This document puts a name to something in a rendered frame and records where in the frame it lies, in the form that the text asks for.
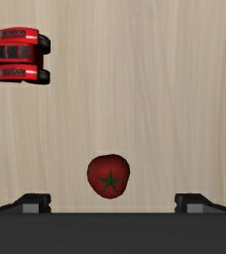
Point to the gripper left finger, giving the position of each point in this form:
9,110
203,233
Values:
35,202

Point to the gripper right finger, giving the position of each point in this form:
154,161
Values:
191,202

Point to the red tomato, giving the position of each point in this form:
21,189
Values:
108,175

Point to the red toy car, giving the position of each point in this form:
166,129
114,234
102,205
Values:
14,54

